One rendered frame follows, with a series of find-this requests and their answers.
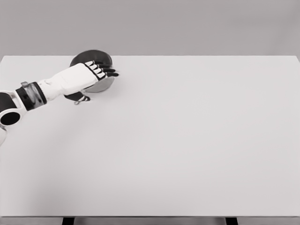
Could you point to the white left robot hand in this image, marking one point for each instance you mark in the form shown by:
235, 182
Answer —
80, 76

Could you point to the dark grey pot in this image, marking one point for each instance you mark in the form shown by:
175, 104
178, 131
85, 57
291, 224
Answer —
103, 84

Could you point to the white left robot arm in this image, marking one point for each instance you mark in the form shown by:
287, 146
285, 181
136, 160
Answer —
28, 95

